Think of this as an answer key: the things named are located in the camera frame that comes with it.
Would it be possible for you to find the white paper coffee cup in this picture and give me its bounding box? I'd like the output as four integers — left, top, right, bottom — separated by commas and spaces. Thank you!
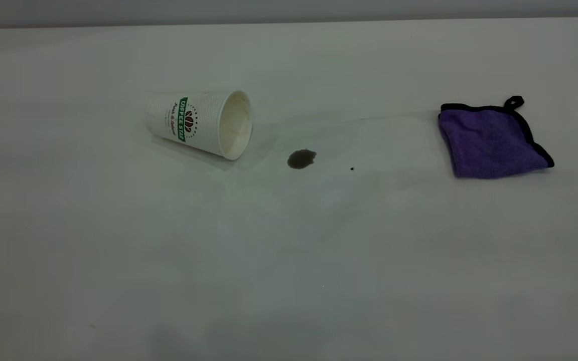
145, 90, 253, 161

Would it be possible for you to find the purple cloth with black trim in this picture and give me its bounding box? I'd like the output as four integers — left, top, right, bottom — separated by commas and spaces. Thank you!
438, 96, 555, 179

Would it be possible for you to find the brown liquid spill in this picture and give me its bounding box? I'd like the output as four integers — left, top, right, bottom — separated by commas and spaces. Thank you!
287, 149, 317, 170

